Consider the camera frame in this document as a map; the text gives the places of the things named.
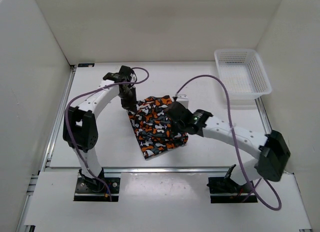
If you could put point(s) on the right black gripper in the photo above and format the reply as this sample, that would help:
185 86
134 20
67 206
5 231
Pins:
173 125

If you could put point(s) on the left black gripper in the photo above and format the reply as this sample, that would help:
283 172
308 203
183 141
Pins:
131 105

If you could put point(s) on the orange camouflage shorts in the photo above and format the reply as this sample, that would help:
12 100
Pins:
153 129

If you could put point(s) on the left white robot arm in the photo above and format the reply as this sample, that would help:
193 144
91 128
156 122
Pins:
80 128

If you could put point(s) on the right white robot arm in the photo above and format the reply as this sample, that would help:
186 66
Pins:
270 153

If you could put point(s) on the black label sticker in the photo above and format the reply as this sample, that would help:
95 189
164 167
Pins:
86 65

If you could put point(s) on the white perforated plastic basket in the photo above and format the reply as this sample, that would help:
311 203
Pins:
243 74

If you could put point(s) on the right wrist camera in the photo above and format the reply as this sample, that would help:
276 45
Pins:
182 99

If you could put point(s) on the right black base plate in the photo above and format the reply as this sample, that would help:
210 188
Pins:
223 190

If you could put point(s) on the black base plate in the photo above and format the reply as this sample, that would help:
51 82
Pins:
83 193
223 190

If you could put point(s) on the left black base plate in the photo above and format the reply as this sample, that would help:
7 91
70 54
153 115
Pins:
83 193

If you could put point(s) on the aluminium rail front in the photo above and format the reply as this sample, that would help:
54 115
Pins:
206 169

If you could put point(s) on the aluminium rail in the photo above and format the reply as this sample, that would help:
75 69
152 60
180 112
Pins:
206 169
46 155

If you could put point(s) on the aluminium rail left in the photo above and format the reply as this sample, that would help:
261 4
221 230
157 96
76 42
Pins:
46 155

